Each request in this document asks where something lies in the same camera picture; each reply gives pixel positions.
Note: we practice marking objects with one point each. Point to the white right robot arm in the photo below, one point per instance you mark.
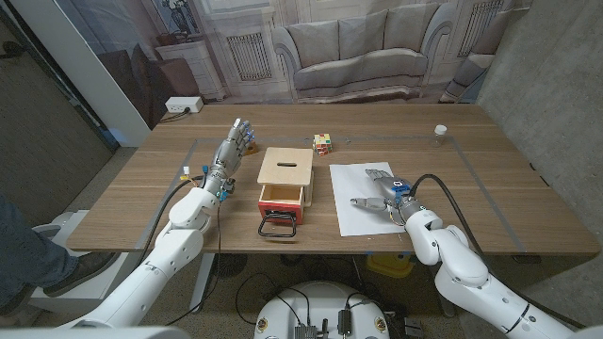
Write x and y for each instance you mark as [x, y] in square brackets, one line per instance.
[461, 268]

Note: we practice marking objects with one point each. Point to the red-fronted wooden drawer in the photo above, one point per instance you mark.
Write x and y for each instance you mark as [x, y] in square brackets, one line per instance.
[278, 209]

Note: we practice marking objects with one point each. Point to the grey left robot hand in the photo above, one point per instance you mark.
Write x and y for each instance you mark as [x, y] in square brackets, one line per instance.
[228, 155]

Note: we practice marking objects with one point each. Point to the white paper sheet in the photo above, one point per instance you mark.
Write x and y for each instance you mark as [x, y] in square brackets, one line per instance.
[344, 183]

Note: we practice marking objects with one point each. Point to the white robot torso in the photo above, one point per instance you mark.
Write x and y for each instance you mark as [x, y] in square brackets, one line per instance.
[320, 301]

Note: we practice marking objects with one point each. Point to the orange wooden block with holes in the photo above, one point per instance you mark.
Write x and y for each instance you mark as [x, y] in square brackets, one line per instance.
[253, 150]

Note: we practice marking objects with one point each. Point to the white floor base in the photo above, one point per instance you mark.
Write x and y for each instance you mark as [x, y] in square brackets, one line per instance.
[61, 221]

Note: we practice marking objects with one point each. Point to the printed living room backdrop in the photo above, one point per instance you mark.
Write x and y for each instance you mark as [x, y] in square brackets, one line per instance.
[358, 47]

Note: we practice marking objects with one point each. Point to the white power strip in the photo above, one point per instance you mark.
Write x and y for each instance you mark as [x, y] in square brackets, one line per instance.
[184, 103]

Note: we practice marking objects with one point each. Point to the grey floor box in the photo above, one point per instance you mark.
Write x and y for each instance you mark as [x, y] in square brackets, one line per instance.
[413, 328]

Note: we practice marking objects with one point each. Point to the clear bottle with white cap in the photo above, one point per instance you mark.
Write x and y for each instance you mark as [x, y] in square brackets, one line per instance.
[440, 134]

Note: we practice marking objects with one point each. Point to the wooden box with slot lid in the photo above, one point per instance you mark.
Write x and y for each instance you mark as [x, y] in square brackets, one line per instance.
[285, 165]

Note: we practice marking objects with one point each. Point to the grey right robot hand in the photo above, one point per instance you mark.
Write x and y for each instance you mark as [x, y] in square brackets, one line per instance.
[398, 195]

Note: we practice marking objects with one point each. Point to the black round floor object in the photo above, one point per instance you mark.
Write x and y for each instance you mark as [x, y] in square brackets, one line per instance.
[228, 264]

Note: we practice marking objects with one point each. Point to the yellow object under table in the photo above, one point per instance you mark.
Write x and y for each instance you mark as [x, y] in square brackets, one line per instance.
[391, 266]

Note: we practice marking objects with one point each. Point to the rubik's cube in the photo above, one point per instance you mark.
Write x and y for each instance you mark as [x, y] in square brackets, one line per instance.
[322, 143]

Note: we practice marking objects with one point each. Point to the dark shoe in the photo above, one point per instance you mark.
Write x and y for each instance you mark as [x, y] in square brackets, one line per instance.
[89, 266]

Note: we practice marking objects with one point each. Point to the person's leg in jeans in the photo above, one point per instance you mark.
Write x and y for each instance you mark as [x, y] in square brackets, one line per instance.
[23, 254]

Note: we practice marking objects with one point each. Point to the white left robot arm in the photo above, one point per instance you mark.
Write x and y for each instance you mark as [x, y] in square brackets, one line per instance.
[155, 268]

